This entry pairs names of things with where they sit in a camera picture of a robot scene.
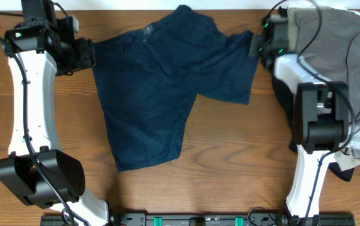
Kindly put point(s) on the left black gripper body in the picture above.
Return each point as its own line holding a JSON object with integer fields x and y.
{"x": 75, "y": 56}

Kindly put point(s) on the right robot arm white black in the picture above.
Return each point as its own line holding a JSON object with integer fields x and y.
{"x": 318, "y": 113}

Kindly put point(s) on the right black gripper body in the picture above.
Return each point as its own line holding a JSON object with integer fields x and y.
{"x": 258, "y": 44}

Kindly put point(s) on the grey garment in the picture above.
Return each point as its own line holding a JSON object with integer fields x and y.
{"x": 330, "y": 41}

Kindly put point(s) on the black white garment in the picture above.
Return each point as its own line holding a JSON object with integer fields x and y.
{"x": 285, "y": 98}

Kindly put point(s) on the navy blue shorts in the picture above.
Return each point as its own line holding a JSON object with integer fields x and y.
{"x": 147, "y": 81}

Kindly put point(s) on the black mounting rail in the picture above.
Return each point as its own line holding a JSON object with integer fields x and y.
{"x": 198, "y": 219}

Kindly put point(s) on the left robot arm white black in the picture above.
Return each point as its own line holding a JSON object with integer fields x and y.
{"x": 37, "y": 171}

